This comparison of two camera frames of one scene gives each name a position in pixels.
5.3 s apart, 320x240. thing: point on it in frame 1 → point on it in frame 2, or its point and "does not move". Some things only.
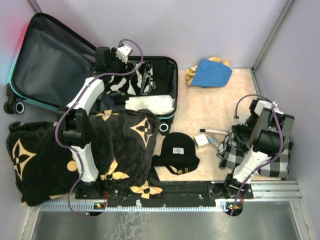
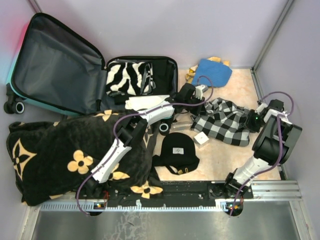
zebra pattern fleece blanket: x=140 y=81 does not move
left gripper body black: x=117 y=66 → x=196 y=109
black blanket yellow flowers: x=122 y=142 does not move
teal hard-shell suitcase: x=53 y=68 does not move
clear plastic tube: x=213 y=137 → x=181 y=125
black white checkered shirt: x=234 y=144 → x=223 y=120
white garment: x=158 y=104 does not move
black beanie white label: x=178 y=149 does not move
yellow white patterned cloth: x=189 y=76 does not move
